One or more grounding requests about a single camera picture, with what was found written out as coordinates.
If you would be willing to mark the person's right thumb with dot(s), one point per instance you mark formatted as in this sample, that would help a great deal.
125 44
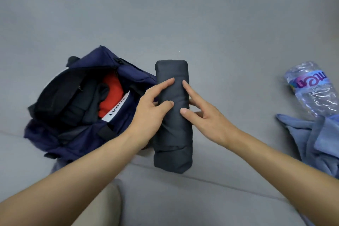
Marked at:
189 116

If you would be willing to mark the dark grey garment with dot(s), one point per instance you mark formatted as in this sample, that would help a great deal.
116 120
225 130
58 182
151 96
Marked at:
172 141

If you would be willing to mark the person's right hand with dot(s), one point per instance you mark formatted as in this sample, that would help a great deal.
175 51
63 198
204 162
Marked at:
211 123

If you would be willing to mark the red garment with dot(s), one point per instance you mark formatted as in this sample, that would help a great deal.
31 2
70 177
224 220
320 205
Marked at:
112 90

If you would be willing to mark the person's left hand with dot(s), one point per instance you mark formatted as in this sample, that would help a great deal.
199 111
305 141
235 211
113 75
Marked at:
145 114

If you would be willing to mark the clear plastic water bottle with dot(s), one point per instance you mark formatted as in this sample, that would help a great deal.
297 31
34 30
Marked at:
312 88

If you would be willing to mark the person's left forearm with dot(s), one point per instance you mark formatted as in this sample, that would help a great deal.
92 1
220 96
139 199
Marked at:
68 180

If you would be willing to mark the person's left thumb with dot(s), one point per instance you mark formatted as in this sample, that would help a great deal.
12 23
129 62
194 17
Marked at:
165 106

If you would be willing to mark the light blue cloth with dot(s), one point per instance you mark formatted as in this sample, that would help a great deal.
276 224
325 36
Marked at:
317 141

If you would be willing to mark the white printed label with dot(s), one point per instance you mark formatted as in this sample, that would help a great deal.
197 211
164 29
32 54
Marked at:
116 108

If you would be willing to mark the black garment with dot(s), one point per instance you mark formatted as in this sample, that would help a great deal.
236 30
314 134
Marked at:
87 106

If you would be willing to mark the navy blue backpack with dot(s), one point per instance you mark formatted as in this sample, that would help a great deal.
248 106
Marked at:
121 74

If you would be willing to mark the person's right forearm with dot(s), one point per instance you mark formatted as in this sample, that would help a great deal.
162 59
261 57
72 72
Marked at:
286 175

